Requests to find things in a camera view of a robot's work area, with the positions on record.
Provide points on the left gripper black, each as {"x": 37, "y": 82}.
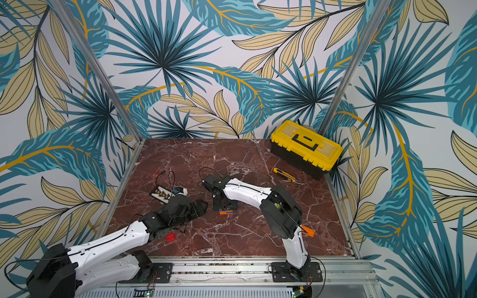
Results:
{"x": 195, "y": 213}

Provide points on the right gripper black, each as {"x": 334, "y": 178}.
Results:
{"x": 223, "y": 201}

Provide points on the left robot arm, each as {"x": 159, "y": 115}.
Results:
{"x": 70, "y": 272}

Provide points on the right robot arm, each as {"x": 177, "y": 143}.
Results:
{"x": 281, "y": 212}

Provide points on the red 2x2 lego brick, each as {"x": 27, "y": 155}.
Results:
{"x": 171, "y": 237}

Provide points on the black charging board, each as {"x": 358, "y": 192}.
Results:
{"x": 161, "y": 194}

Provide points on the yellow utility knife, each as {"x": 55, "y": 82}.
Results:
{"x": 285, "y": 175}

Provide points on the yellow black toolbox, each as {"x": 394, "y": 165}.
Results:
{"x": 304, "y": 149}

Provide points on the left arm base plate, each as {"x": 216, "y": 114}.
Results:
{"x": 164, "y": 272}

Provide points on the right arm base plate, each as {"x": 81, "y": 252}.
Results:
{"x": 283, "y": 272}

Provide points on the right aluminium frame post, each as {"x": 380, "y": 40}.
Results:
{"x": 365, "y": 41}

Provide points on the aluminium frame post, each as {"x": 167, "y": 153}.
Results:
{"x": 365, "y": 41}
{"x": 81, "y": 41}

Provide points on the aluminium front rail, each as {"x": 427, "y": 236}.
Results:
{"x": 344, "y": 277}

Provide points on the left aluminium frame post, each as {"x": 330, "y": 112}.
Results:
{"x": 81, "y": 41}

